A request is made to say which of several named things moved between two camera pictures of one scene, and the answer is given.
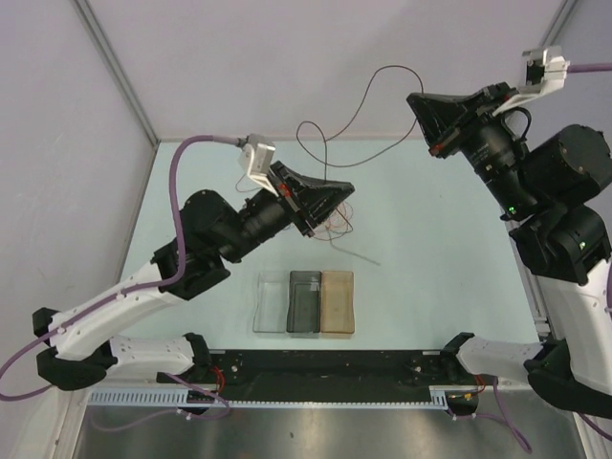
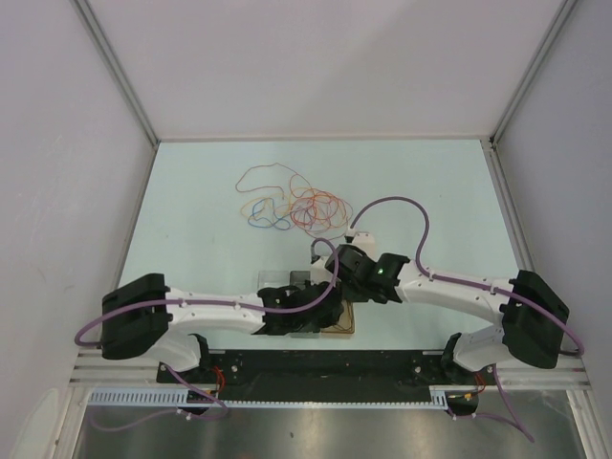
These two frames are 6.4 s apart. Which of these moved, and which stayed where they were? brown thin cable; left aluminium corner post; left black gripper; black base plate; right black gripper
Moved: brown thin cable; left black gripper; right black gripper
Stayed: left aluminium corner post; black base plate
